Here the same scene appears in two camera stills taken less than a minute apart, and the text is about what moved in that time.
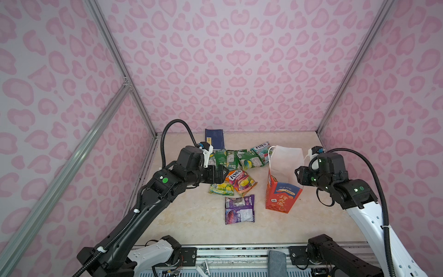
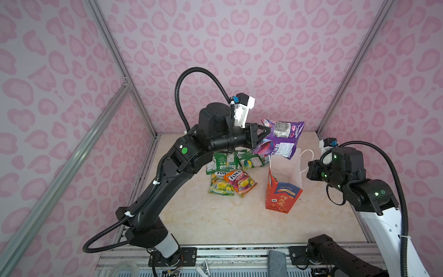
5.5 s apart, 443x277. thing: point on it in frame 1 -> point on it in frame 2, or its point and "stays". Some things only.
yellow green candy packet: x=224 y=188 stays
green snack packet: x=229 y=158 stays
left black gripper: x=221 y=177 -> x=252 y=138
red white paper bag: x=283 y=187 stays
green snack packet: x=248 y=159 stays
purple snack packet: x=239 y=209 -> x=281 y=140
